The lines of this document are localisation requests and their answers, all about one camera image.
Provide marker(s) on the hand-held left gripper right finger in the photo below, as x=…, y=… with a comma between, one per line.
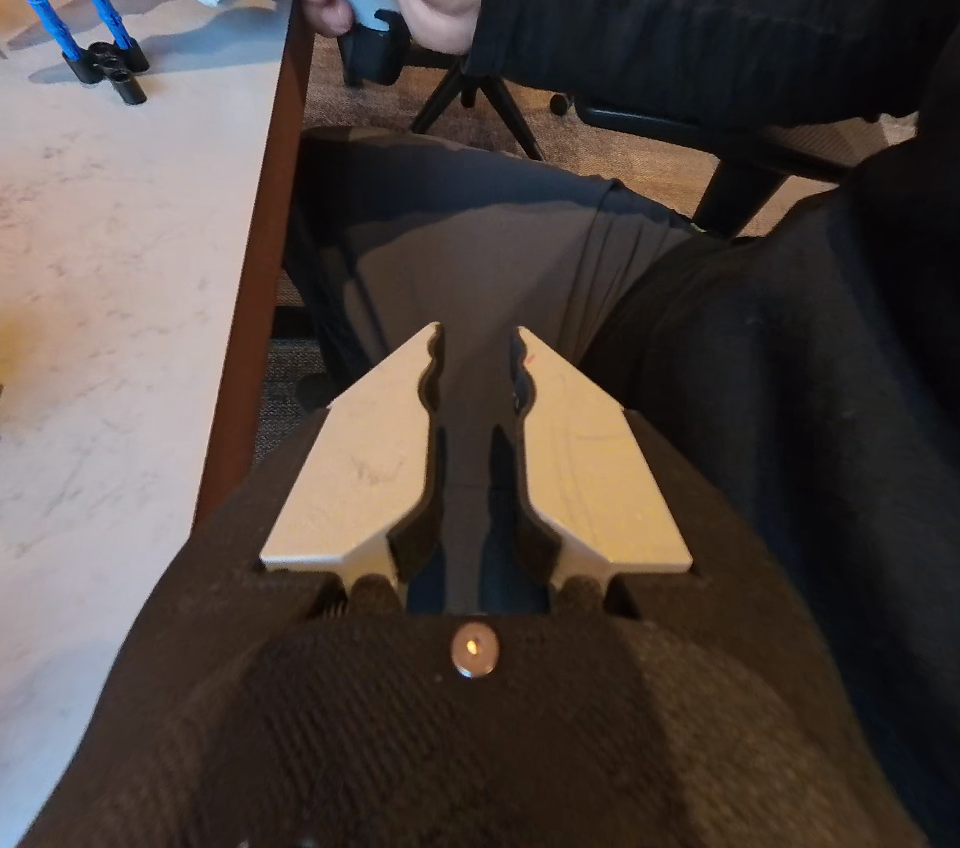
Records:
x=600, y=488

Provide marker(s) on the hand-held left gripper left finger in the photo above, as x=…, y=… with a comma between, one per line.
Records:
x=360, y=480

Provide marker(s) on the black connector piece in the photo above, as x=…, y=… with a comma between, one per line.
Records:
x=105, y=61

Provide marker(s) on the black mesh armrest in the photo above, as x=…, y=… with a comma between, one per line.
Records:
x=739, y=187

